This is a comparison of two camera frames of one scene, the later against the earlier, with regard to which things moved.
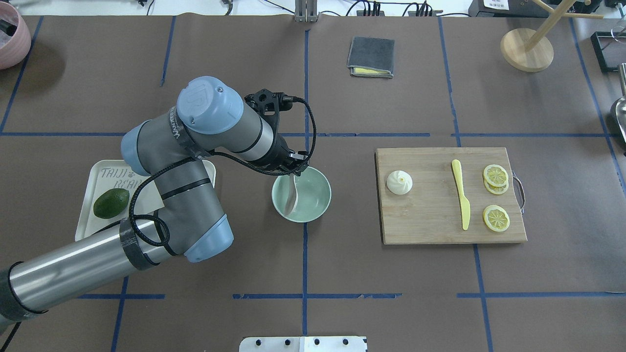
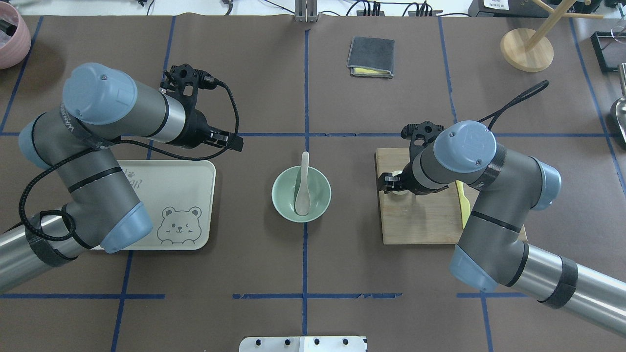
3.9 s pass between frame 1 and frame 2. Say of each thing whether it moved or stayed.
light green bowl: stayed
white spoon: moved
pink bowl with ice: stayed
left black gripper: moved
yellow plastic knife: stayed
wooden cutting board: stayed
